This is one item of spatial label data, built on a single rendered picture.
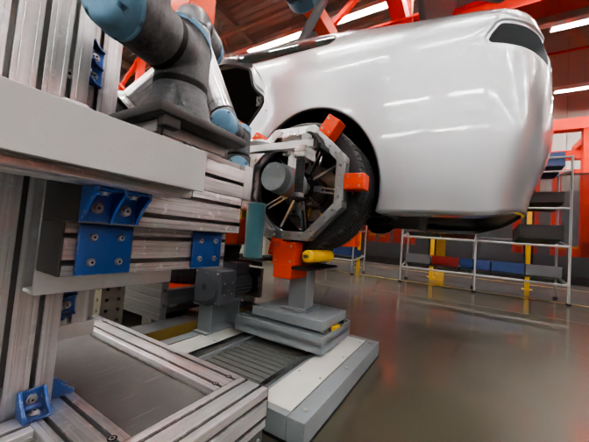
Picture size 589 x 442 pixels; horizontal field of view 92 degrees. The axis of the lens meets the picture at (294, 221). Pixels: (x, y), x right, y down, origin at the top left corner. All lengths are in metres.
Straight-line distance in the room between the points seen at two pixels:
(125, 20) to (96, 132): 0.27
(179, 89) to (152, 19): 0.12
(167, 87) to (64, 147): 0.33
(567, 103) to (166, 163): 11.30
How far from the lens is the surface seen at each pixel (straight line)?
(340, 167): 1.33
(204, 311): 1.58
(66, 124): 0.42
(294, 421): 0.99
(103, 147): 0.43
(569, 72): 11.83
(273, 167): 1.27
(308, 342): 1.38
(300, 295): 1.51
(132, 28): 0.65
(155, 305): 1.66
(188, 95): 0.69
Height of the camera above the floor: 0.60
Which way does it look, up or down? 3 degrees up
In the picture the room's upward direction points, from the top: 5 degrees clockwise
